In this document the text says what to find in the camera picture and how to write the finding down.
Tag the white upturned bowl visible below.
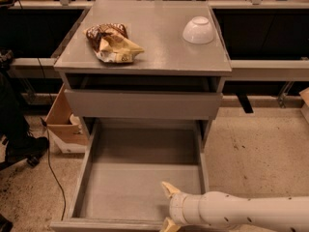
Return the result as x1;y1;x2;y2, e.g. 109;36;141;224
183;16;214;44

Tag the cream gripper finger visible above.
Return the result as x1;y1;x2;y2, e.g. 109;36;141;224
161;182;181;199
159;217;181;232

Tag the black floor cable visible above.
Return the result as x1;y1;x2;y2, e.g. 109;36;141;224
35;59;67;222

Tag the crumpled brown chip bag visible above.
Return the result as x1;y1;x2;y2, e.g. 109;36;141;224
83;23;144;63

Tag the grey top drawer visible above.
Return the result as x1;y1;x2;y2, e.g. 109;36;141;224
65;89;222;120

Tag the grey drawer cabinet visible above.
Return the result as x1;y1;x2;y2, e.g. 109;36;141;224
55;0;232;140

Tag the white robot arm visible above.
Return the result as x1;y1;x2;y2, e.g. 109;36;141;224
160;182;309;232

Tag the grey drawer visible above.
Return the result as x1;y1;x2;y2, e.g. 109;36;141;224
65;89;222;120
51;120;209;232

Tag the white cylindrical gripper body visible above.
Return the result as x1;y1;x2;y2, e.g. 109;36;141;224
169;192;202;226

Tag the black shoe and leg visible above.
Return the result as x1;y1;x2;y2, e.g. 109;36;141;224
0;48;49;170

